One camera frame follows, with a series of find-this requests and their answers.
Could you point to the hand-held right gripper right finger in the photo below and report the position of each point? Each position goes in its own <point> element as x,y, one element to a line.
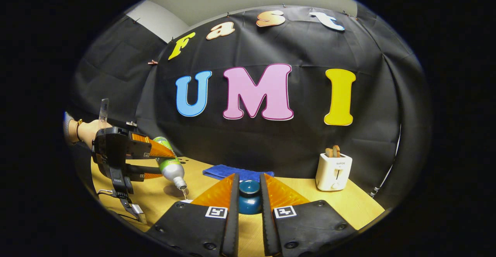
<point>268,230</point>

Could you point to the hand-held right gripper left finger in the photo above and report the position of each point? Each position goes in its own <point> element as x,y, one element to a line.
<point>232,226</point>

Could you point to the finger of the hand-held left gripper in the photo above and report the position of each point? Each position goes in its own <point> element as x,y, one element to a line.
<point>139,148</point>
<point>143,170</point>

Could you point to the silver green water bottle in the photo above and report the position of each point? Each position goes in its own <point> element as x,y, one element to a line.
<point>170,168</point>

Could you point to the teal teacup lid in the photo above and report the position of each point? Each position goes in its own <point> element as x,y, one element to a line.
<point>250,204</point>

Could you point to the blue towel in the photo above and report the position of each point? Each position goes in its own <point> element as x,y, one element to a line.
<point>221,171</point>

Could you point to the black backdrop cloth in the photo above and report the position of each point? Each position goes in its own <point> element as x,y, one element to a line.
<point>232,144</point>

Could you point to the white toaster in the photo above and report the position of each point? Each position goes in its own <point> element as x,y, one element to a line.
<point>333,173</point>

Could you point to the brown toast slice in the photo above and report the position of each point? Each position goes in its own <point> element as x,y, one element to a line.
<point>329,153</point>
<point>336,151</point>

